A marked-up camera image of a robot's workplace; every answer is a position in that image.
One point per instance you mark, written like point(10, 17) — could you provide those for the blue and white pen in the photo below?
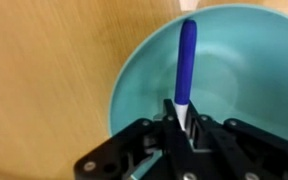
point(185, 65)

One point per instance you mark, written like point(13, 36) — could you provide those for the teal blue bowl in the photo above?
point(240, 71)

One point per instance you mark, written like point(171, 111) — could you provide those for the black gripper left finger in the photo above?
point(119, 157)

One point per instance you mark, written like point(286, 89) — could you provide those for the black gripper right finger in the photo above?
point(241, 151)

